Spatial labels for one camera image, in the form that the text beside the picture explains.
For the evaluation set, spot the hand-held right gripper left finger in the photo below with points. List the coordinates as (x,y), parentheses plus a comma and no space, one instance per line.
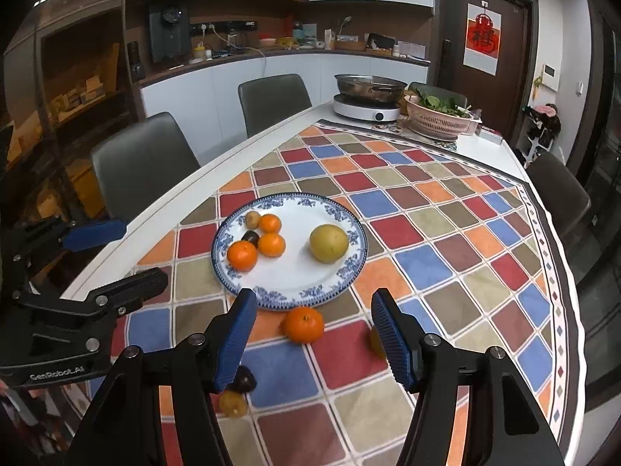
(235,342)

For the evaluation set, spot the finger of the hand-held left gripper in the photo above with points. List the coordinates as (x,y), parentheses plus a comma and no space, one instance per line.
(94,234)
(140,284)

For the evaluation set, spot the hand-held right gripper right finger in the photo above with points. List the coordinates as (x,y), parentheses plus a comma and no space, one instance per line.
(393,342)

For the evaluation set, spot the green apple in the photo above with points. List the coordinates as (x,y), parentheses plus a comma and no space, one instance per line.
(376,342)

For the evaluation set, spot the large orange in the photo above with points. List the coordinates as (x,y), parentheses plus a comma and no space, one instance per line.
(304,325)

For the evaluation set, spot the small orange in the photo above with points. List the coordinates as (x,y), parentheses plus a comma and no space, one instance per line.
(269,223)
(272,245)
(242,257)

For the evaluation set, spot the blue rimmed white plate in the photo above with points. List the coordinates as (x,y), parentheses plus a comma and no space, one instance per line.
(296,272)

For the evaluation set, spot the dark purple plum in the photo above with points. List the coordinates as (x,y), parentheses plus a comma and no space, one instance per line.
(249,237)
(245,378)

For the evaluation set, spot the yellow pear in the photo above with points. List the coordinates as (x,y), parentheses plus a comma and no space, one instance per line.
(329,243)

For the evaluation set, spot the brown kiwi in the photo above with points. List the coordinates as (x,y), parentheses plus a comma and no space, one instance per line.
(233,405)
(252,218)

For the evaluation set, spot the colourful checkered tablecloth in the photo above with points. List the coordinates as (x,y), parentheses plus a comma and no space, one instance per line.
(436,252)

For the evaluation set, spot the glass display cabinet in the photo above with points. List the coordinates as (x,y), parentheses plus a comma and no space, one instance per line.
(73,107)

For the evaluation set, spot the white counter cabinet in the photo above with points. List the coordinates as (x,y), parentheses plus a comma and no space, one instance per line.
(208,92)

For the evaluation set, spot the pink plastic basket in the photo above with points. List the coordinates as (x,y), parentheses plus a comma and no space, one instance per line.
(436,126)

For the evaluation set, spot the small flat box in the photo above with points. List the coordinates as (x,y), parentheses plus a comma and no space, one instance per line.
(491,135)

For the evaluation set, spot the white induction cooker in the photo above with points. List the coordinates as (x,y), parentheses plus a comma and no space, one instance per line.
(364,110)

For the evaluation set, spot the black power strip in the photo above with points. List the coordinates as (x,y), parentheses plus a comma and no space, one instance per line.
(223,26)

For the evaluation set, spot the green leafy vegetables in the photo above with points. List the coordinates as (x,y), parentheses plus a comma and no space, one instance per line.
(439,102)

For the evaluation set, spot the steel pan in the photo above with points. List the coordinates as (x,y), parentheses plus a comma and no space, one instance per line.
(368,85)

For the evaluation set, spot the wicker basket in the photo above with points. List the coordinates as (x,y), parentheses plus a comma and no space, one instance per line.
(350,44)

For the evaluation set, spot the dark brown door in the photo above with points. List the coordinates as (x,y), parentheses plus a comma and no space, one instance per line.
(451,19)

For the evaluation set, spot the white wall intercom panel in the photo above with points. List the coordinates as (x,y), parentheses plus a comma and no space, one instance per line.
(549,76)

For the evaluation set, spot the red and white wall calendar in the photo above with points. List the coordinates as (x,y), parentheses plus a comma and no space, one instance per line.
(482,39)

